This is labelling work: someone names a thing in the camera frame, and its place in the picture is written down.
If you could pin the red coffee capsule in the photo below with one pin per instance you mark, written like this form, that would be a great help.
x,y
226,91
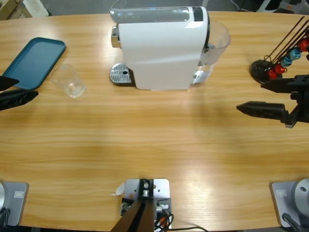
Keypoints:
x,y
303,44
279,69
271,75

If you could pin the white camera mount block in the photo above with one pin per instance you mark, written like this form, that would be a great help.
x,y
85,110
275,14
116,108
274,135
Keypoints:
x,y
161,188

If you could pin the white floor equipment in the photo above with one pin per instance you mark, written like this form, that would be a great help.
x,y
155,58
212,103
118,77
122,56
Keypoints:
x,y
270,6

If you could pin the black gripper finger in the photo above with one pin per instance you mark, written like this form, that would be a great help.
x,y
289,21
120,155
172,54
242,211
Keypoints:
x,y
7,83
17,97

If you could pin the clear water tank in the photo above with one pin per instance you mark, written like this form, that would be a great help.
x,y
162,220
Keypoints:
x,y
218,46

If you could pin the silver drip tray grille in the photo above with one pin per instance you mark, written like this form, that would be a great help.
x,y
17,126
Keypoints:
x,y
119,73

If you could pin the blue coffee capsule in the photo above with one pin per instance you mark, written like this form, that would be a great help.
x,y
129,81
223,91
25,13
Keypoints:
x,y
286,61
295,53

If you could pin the cardboard box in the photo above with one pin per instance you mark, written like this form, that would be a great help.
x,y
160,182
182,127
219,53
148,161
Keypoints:
x,y
9,8

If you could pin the black capsule holder with rods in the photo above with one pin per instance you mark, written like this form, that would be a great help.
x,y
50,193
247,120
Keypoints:
x,y
259,70

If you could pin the teal plastic tray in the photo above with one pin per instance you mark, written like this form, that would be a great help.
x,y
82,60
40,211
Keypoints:
x,y
36,58

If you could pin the white capsule coffee machine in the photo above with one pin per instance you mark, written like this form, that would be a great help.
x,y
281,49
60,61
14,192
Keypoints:
x,y
159,53

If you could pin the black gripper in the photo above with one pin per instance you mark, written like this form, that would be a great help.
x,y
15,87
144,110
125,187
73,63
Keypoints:
x,y
301,106

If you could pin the white tape piece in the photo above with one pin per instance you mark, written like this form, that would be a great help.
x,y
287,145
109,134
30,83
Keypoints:
x,y
118,189

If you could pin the silver coffee machine lever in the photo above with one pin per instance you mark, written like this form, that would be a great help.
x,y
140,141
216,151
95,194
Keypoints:
x,y
149,15

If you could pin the white foam block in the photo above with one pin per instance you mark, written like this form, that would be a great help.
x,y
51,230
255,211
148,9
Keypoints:
x,y
36,7

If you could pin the clear glass cup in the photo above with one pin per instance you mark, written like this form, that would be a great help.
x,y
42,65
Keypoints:
x,y
68,84

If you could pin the dark camera post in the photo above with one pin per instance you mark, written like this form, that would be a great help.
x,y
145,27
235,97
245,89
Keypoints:
x,y
142,212

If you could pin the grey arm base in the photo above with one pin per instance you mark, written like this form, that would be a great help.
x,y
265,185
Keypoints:
x,y
289,200
14,203

